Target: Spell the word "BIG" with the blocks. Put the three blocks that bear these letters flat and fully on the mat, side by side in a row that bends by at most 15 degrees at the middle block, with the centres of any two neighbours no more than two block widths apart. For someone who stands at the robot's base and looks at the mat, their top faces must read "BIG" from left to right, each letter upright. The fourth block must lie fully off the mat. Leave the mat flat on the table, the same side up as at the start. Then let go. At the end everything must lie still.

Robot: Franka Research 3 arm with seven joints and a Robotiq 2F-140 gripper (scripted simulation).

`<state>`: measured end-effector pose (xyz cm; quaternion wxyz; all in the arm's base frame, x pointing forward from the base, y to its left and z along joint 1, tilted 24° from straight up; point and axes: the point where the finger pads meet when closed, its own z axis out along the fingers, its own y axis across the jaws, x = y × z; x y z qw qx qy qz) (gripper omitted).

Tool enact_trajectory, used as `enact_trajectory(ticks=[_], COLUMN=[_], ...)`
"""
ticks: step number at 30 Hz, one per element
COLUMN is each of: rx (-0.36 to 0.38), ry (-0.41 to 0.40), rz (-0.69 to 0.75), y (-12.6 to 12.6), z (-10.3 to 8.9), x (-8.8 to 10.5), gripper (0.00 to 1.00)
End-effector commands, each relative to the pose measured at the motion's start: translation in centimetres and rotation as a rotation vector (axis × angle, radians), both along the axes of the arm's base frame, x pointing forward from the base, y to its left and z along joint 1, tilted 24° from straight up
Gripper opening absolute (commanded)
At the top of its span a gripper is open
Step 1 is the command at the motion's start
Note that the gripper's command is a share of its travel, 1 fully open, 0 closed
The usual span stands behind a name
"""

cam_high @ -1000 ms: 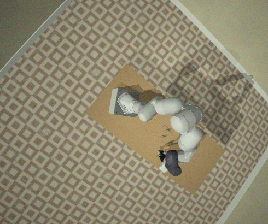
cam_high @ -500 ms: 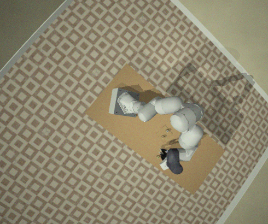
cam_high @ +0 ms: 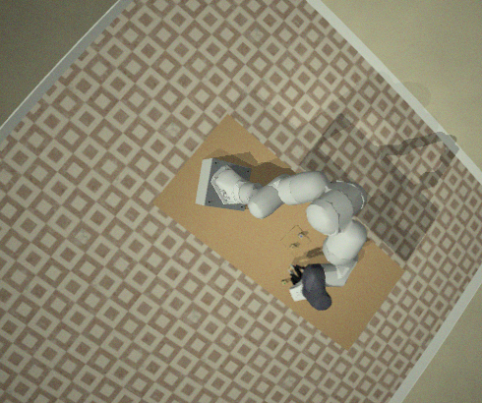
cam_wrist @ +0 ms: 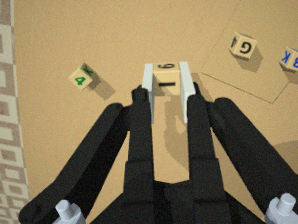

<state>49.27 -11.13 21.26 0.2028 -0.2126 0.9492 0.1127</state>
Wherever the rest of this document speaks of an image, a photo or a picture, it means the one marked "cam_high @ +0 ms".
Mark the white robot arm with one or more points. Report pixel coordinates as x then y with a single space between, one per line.
330 211

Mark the tan flat mat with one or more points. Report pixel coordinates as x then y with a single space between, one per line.
291 238

